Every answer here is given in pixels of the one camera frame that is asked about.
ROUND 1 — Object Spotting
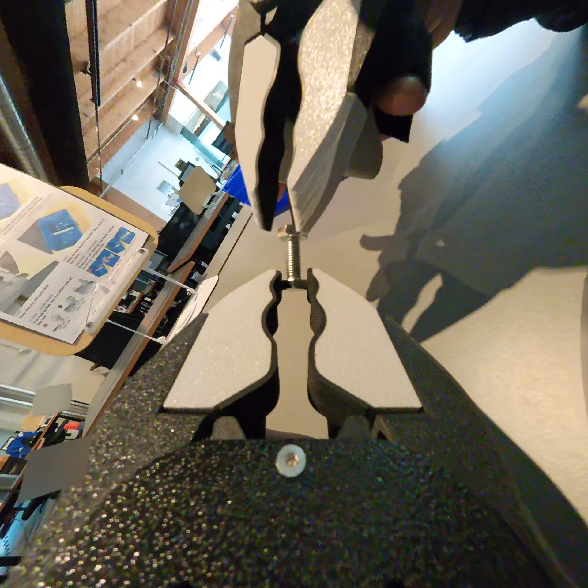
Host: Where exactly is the large blue plastic bin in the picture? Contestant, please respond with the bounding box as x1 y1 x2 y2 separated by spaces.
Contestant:
224 164 295 217

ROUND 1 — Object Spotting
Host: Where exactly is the person's right hand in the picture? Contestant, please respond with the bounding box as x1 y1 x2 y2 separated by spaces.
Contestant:
354 0 465 143

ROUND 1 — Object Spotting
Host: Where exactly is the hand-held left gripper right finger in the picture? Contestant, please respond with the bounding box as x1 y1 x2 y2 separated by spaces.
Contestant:
305 268 423 425

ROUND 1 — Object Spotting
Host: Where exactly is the small orange object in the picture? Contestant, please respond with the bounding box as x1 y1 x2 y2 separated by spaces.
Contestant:
54 416 85 439

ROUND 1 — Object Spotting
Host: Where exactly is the white base document stand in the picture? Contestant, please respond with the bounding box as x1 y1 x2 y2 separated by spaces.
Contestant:
0 164 221 359

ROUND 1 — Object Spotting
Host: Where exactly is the person's right forearm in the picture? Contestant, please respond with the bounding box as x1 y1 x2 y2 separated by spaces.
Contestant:
455 0 588 42

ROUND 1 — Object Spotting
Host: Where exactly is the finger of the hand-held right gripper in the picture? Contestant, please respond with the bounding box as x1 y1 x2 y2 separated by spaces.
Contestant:
287 0 377 235
228 0 304 230

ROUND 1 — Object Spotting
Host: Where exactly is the metal bolt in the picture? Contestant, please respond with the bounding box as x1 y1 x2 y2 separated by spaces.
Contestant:
285 225 303 286

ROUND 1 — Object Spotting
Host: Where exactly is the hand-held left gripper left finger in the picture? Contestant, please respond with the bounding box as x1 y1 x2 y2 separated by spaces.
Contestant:
162 269 284 425

